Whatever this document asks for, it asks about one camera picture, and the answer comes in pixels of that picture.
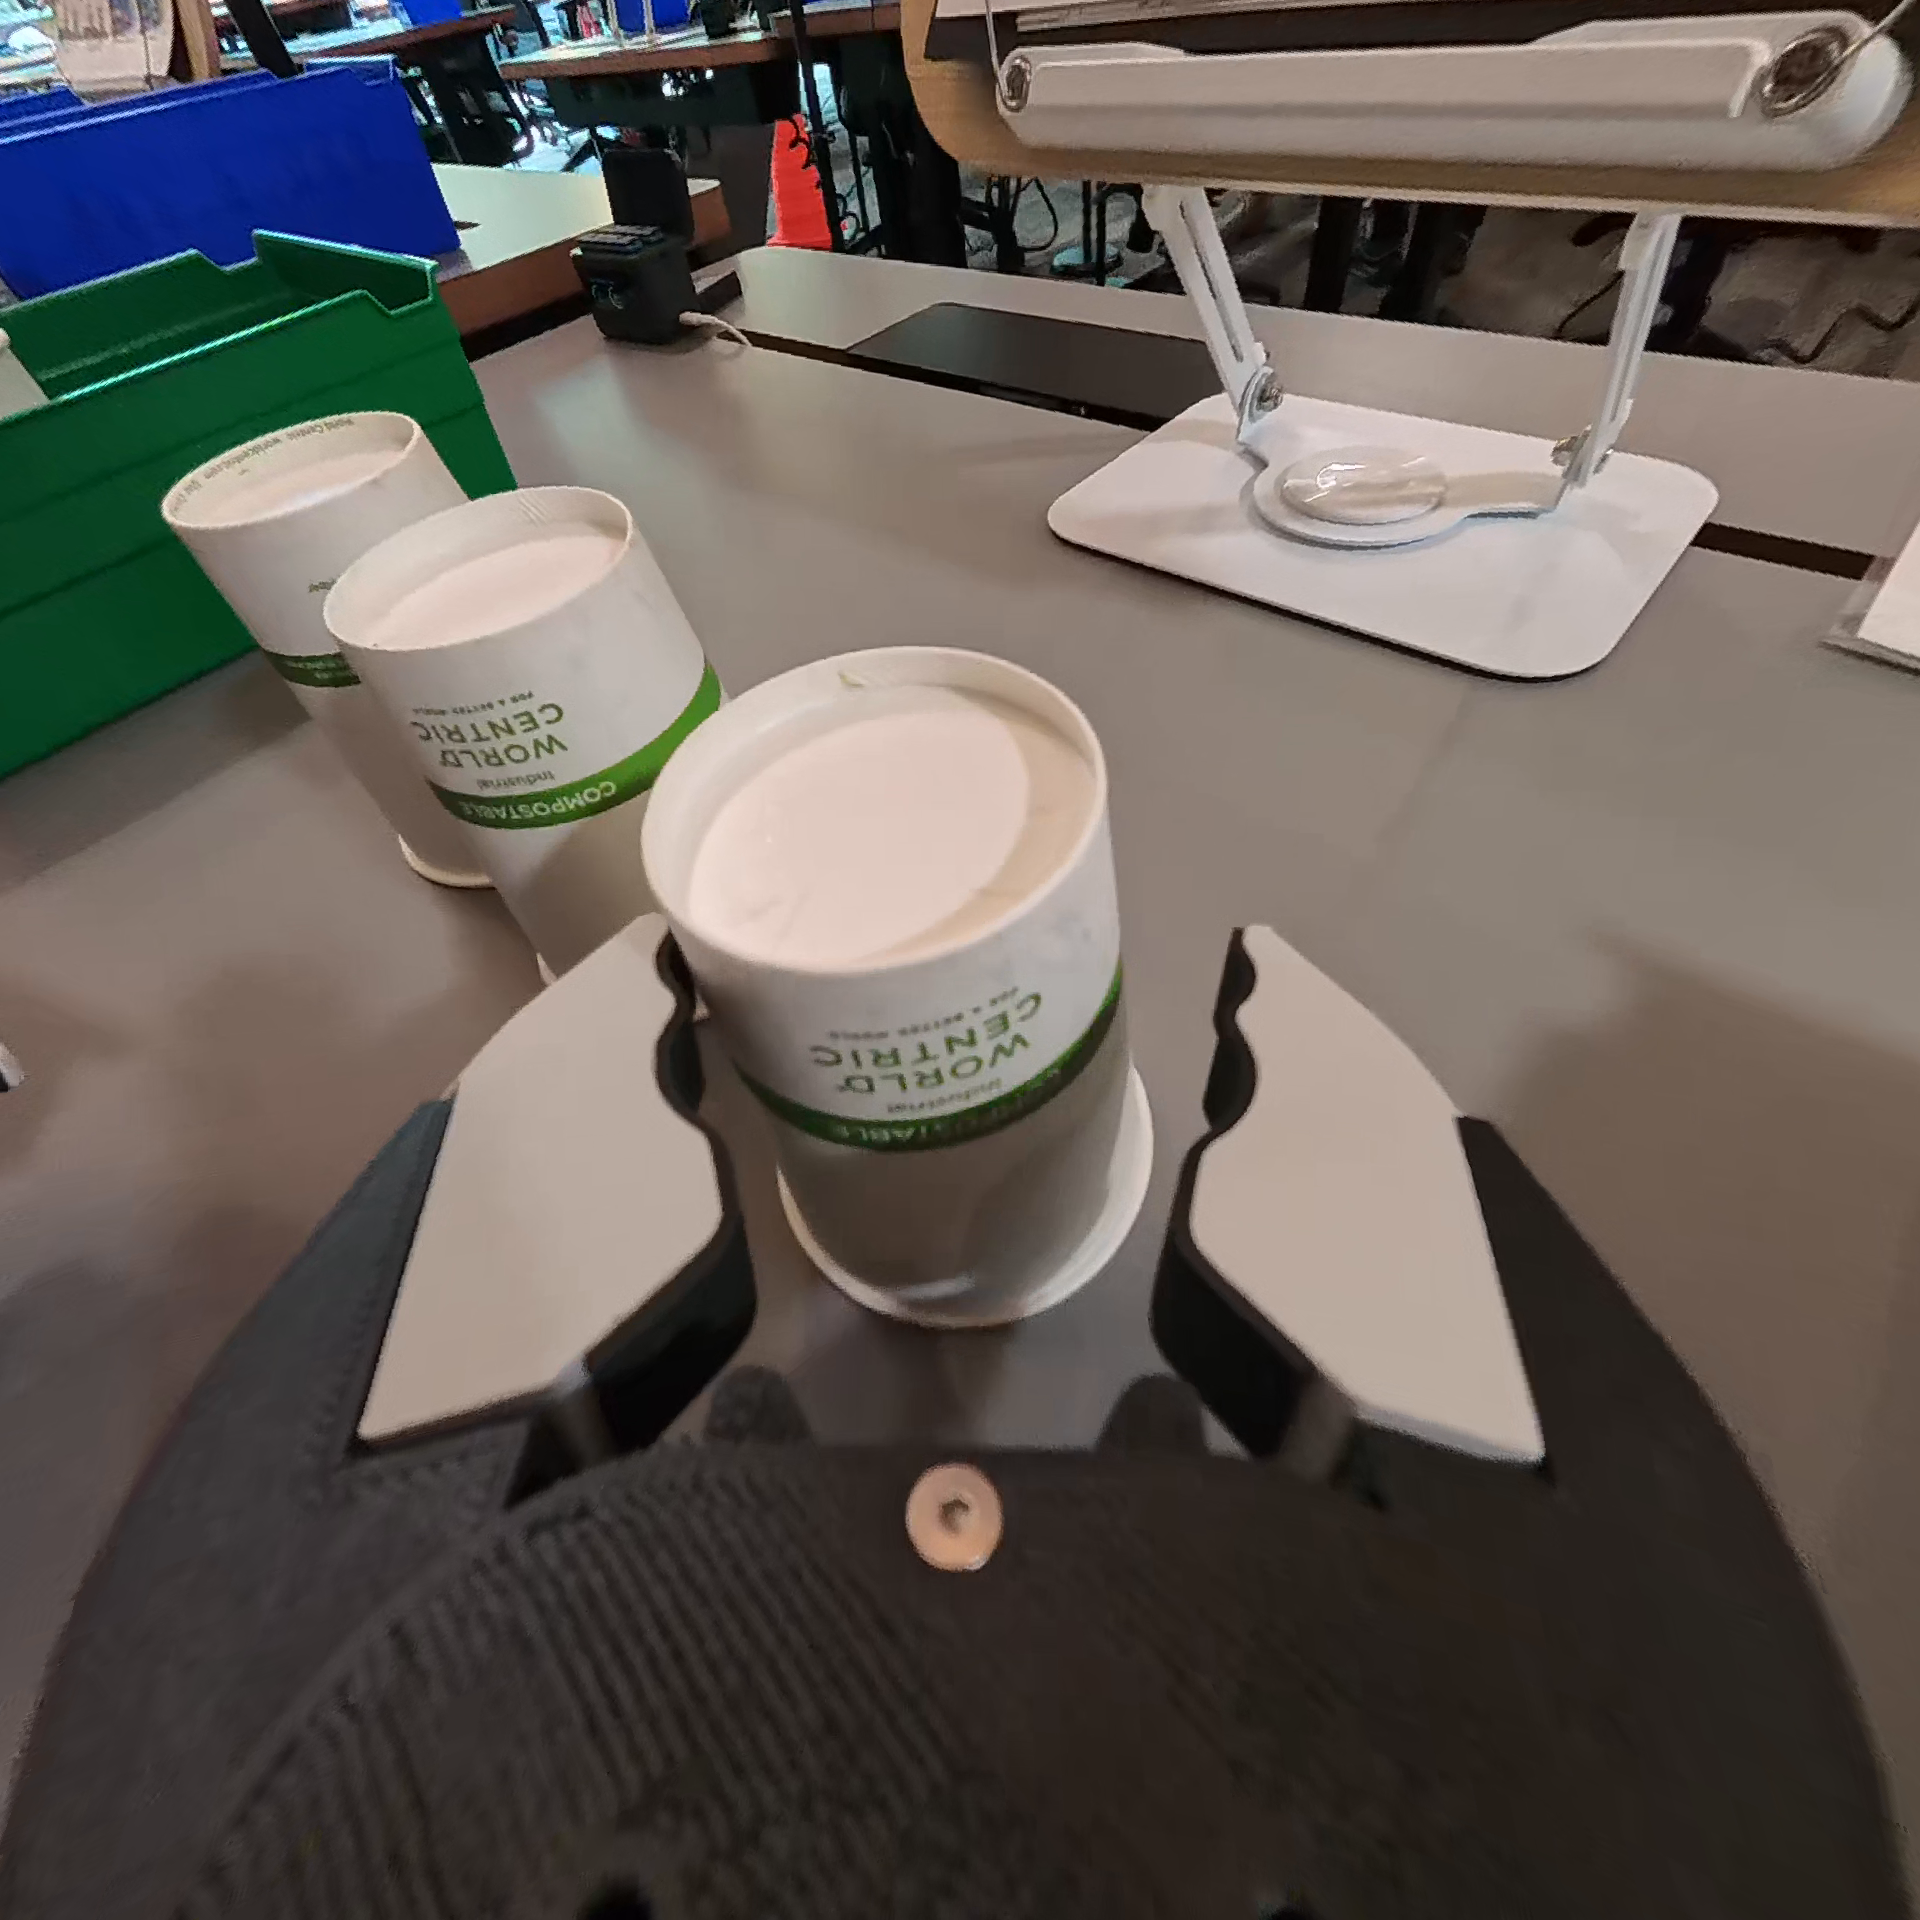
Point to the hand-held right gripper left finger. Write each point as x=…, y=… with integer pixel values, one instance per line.
x=540, y=1230

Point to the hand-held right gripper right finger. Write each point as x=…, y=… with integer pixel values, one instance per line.
x=1349, y=1230

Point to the white paper cup green band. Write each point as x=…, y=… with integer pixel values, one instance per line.
x=525, y=721
x=902, y=1049
x=284, y=569

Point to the green plastic bin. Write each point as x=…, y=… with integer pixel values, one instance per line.
x=149, y=524

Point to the grey desk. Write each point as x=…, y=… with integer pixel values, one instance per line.
x=1501, y=901

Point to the black desk panel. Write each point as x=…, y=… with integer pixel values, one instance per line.
x=1020, y=359

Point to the laminated paper sheet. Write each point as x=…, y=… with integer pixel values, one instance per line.
x=1882, y=600

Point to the orange traffic cone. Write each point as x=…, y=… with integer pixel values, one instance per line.
x=796, y=196

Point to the blue plastic bin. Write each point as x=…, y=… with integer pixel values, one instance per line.
x=224, y=182

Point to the long background table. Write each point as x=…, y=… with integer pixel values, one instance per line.
x=645, y=63

